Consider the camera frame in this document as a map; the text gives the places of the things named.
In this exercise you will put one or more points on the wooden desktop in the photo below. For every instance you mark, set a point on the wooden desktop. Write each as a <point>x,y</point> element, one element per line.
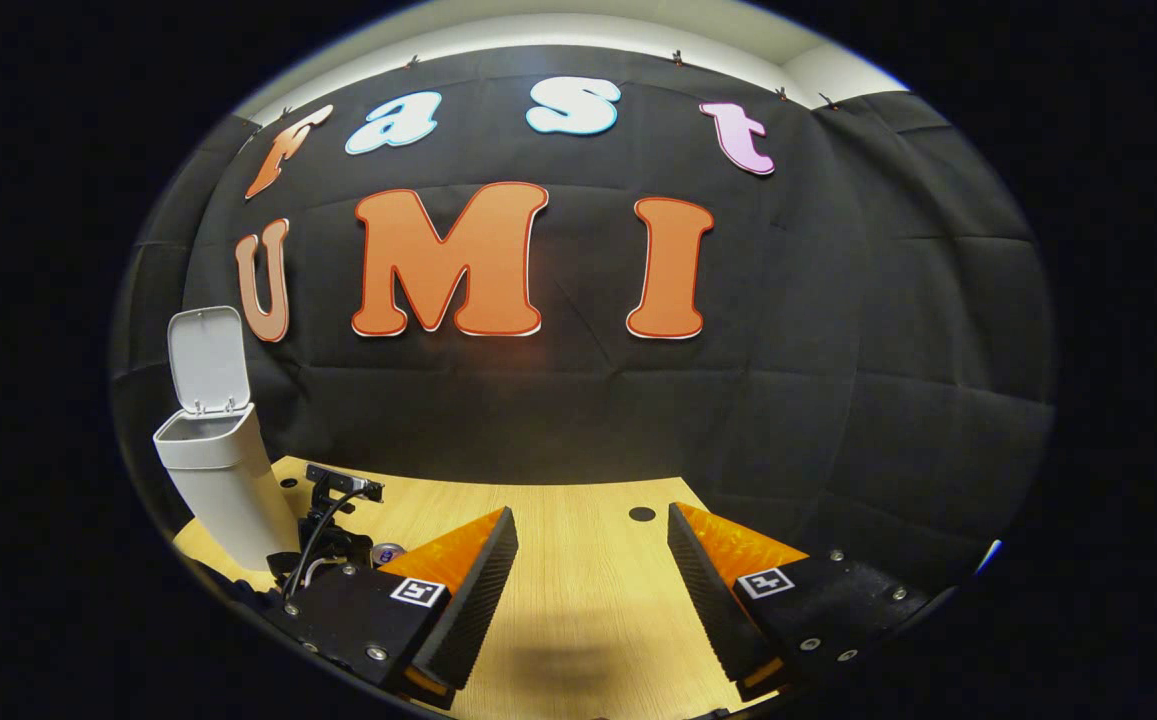
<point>578,560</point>

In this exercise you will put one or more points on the black backdrop cloth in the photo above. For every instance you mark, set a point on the black backdrop cloth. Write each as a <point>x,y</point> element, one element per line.
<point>588,420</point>

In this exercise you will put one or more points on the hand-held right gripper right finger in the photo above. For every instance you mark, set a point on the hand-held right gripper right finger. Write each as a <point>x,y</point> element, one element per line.
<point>713,610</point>

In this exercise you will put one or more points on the blue pop can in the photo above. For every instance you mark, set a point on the blue pop can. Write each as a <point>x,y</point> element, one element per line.
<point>387,553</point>

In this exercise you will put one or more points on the white desktop garbage bin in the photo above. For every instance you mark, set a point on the white desktop garbage bin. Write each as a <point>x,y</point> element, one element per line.
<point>228,490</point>

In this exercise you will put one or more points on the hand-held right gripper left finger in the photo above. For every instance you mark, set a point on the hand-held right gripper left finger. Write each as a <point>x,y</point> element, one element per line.
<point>473,610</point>

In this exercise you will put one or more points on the black webcam on stand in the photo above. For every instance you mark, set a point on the black webcam on stand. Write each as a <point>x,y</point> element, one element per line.
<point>338,482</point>

